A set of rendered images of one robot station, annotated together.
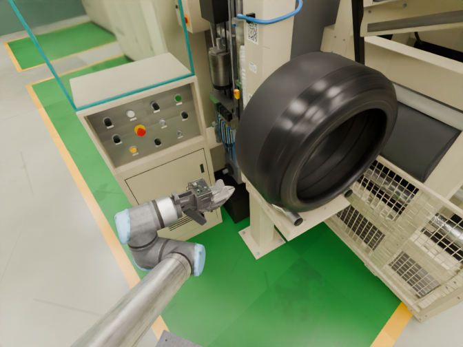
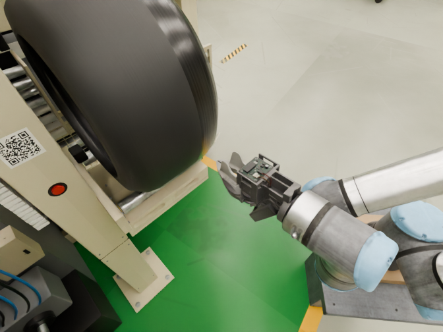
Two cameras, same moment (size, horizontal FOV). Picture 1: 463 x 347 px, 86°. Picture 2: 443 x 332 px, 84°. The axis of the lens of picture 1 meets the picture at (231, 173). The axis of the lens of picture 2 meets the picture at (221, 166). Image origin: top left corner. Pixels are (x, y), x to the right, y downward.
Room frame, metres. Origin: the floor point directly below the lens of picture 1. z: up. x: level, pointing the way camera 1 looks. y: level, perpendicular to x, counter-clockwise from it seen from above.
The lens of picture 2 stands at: (0.67, 0.35, 1.60)
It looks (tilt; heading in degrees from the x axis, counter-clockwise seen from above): 51 degrees down; 250
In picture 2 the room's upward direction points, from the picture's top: straight up
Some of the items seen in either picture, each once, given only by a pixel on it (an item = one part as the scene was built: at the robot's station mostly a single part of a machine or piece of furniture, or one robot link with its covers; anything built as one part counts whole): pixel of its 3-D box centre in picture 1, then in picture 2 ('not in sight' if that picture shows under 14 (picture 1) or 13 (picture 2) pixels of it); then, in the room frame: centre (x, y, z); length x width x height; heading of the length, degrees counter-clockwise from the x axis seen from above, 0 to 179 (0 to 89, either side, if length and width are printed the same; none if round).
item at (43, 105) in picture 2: not in sight; (16, 107); (1.12, -0.56, 1.05); 0.20 x 0.15 x 0.30; 25
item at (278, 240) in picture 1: (261, 236); (143, 276); (0.99, -0.18, 0.01); 0.27 x 0.27 x 0.02; 25
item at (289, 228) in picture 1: (273, 202); (164, 190); (0.71, -0.18, 0.83); 0.36 x 0.09 x 0.06; 25
